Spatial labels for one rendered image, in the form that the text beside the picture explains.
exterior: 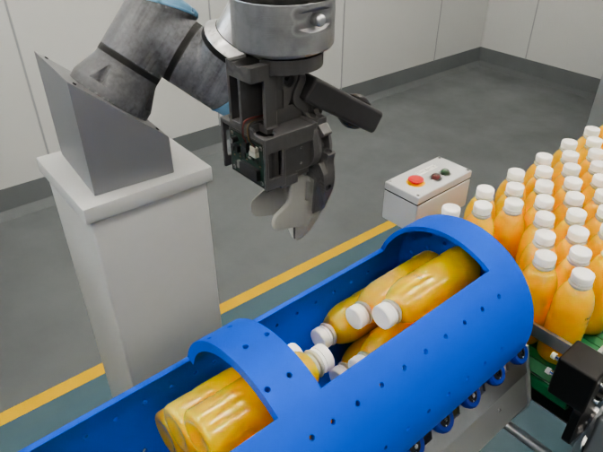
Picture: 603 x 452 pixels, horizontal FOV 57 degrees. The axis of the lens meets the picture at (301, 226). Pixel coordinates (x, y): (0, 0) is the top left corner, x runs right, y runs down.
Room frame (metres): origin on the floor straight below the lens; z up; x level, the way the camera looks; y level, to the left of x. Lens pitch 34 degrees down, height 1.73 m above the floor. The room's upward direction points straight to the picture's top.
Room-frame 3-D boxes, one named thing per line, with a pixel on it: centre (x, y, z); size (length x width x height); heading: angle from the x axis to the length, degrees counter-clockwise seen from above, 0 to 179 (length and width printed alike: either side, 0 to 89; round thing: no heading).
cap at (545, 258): (0.83, -0.46, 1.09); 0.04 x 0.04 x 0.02
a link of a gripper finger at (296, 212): (0.48, 0.01, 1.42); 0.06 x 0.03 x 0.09; 130
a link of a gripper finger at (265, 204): (0.51, 0.03, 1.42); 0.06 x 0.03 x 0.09; 130
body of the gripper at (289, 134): (0.49, 0.02, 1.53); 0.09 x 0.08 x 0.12; 130
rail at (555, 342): (0.85, -0.39, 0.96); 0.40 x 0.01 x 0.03; 40
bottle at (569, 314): (0.78, -0.51, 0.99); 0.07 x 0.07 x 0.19
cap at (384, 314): (0.61, -0.13, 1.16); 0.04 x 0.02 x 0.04; 40
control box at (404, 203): (1.15, -0.30, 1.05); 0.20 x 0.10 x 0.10; 130
